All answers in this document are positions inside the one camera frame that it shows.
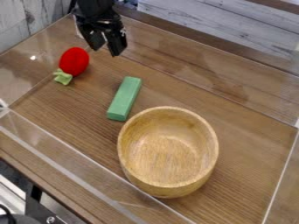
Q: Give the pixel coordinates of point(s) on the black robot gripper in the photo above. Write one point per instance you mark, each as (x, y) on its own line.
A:
(98, 12)

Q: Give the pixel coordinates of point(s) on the green rectangular block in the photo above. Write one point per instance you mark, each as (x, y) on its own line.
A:
(124, 99)

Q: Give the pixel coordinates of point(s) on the light wooden bowl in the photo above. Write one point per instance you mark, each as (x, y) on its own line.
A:
(168, 151)

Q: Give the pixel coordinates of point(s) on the red plush strawberry toy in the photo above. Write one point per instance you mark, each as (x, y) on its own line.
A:
(72, 64)

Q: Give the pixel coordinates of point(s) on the clear acrylic corner bracket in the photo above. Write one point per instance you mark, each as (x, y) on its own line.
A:
(81, 29)

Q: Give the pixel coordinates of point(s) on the clear acrylic front wall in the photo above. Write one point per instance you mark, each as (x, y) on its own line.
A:
(84, 186)

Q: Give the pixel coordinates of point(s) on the black metal table mount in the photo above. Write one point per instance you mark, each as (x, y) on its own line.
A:
(36, 210)

